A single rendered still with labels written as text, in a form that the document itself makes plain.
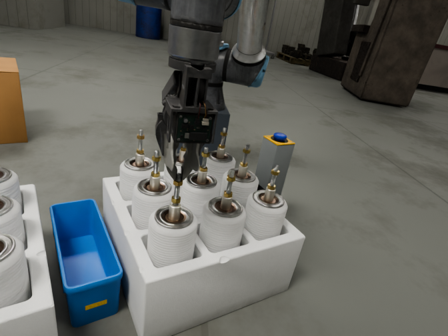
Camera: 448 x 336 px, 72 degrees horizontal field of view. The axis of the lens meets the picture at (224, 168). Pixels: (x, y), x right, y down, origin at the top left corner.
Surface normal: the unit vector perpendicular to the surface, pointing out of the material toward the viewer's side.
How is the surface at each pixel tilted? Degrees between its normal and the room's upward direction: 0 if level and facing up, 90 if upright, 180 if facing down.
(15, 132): 90
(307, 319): 0
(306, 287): 0
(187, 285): 90
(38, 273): 0
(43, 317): 90
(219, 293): 90
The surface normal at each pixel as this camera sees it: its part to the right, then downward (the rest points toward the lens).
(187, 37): -0.23, 0.39
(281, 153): 0.49, 0.45
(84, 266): 0.15, -0.89
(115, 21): 0.11, 0.45
